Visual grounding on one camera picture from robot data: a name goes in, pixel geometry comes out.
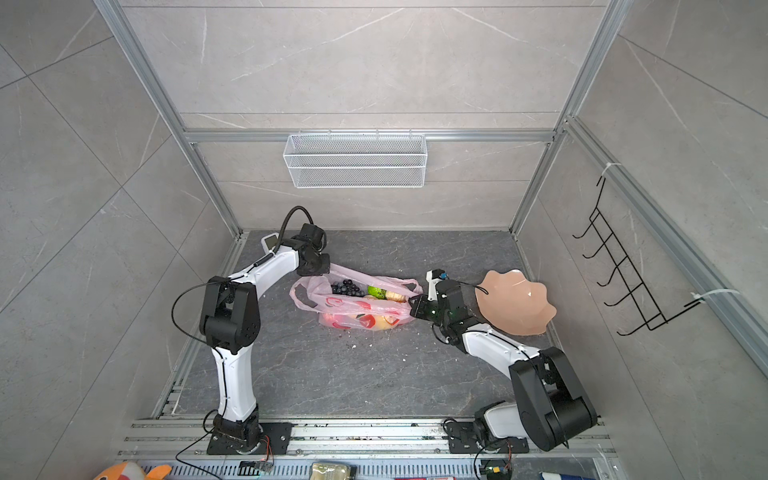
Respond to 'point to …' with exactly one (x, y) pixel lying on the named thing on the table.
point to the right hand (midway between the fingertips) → (409, 297)
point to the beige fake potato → (389, 295)
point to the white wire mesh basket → (356, 161)
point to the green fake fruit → (377, 291)
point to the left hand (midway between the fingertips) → (321, 262)
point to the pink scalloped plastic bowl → (512, 302)
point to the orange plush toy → (133, 471)
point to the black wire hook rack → (638, 297)
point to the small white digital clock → (269, 242)
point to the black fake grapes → (347, 287)
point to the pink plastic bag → (351, 298)
